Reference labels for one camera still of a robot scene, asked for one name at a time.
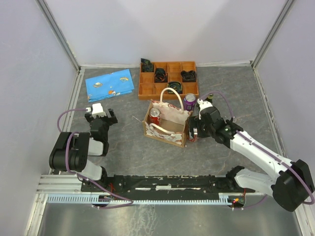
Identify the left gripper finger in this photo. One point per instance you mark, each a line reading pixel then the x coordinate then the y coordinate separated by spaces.
pixel 112 116
pixel 88 116

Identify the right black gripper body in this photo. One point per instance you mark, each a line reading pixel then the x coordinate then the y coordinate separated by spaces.
pixel 210 131

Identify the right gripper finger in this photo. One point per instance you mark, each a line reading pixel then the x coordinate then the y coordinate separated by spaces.
pixel 193 124
pixel 202 133

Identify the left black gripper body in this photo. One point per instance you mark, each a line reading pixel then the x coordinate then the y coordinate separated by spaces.
pixel 107 122

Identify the red soda can front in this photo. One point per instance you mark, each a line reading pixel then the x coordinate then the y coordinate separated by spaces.
pixel 193 137

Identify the red soda can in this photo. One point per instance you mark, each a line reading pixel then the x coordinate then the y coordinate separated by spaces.
pixel 155 116
pixel 193 137

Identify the canvas tote bag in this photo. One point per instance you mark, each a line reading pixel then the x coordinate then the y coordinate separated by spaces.
pixel 173 128

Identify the purple soda can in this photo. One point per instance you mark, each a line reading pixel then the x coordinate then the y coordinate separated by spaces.
pixel 189 102

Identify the green glass bottle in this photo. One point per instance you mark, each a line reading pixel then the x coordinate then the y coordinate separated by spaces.
pixel 210 97

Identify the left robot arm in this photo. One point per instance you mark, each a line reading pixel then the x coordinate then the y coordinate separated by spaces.
pixel 70 153

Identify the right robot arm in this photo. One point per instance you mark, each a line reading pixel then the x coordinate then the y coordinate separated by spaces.
pixel 288 182

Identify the blue space print cloth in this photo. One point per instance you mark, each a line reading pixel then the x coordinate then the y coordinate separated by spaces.
pixel 109 85

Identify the rolled black tie right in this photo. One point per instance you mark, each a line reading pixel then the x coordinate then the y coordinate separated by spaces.
pixel 189 76

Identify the wooden compartment tray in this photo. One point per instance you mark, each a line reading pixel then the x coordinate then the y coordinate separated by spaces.
pixel 148 89

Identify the rolled black orange tie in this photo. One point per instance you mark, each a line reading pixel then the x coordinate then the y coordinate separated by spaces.
pixel 160 76

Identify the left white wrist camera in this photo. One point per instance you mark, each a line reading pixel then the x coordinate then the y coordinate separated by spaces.
pixel 96 110

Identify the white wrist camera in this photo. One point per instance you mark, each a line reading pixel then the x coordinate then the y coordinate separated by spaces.
pixel 96 110
pixel 203 105

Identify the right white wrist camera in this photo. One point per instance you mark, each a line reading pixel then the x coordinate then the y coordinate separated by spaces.
pixel 203 105

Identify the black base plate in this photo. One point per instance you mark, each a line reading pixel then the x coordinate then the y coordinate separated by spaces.
pixel 133 187

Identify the light blue cable duct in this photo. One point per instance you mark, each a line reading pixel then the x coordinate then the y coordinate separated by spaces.
pixel 96 199

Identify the aluminium frame rail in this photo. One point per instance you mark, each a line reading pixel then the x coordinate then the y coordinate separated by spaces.
pixel 59 184

